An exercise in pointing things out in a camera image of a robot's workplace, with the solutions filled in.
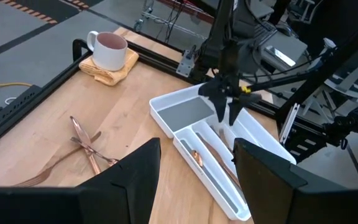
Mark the copper knife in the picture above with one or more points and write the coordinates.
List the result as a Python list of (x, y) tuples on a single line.
[(80, 135), (219, 161)]

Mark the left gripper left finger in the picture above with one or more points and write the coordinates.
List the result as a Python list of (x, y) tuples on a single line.
[(120, 193)]

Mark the yellow folded cloth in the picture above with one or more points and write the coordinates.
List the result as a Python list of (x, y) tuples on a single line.
[(110, 77)]

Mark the silver mounting bracket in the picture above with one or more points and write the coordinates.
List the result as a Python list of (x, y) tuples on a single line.
[(184, 65)]

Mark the black perforated power strip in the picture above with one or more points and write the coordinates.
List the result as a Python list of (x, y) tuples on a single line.
[(8, 112)]

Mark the grey desk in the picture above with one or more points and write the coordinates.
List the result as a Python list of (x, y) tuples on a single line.
[(283, 46)]

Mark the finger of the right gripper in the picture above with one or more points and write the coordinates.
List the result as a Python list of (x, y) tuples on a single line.
[(234, 112), (220, 107)]

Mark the white mug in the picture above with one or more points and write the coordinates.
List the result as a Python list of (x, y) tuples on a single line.
[(107, 57)]

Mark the white bracket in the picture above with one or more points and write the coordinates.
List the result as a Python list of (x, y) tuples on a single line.
[(289, 123)]

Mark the black mat with orange stripes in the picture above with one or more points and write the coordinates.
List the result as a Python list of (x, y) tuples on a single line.
[(51, 7)]

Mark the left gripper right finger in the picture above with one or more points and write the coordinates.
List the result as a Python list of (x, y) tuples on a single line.
[(275, 193)]

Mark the white cutlery tray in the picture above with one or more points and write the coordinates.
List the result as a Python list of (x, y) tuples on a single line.
[(185, 113)]

